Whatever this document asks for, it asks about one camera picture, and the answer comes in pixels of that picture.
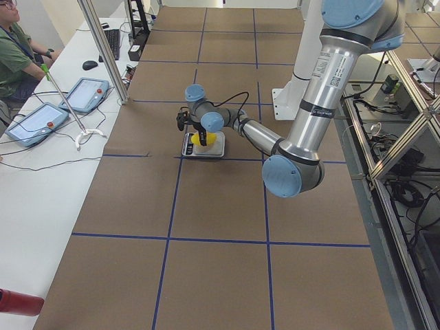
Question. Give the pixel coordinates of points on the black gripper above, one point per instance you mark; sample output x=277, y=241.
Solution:
x=203, y=136

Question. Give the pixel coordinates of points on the yellow mango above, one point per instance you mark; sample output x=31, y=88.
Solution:
x=211, y=139

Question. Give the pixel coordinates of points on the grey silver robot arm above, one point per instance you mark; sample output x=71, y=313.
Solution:
x=350, y=29

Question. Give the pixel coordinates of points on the silver digital kitchen scale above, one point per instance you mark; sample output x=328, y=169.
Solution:
x=215, y=147

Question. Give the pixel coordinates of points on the far blue teach pendant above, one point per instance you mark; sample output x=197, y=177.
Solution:
x=86, y=94

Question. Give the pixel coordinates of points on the blue teach pendant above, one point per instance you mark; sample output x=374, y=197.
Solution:
x=86, y=94
x=37, y=125

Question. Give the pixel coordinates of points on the black keyboard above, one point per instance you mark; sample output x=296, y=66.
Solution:
x=113, y=39

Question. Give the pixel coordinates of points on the black computer mouse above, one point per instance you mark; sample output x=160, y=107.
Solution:
x=89, y=64

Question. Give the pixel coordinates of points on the near blue teach pendant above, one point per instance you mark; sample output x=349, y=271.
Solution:
x=37, y=125

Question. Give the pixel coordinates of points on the person in green shirt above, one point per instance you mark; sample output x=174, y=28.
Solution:
x=21, y=57

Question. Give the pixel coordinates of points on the red fire extinguisher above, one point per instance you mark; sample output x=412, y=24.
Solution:
x=16, y=303

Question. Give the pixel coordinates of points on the aluminium profile post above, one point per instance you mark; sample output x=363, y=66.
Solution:
x=98, y=34

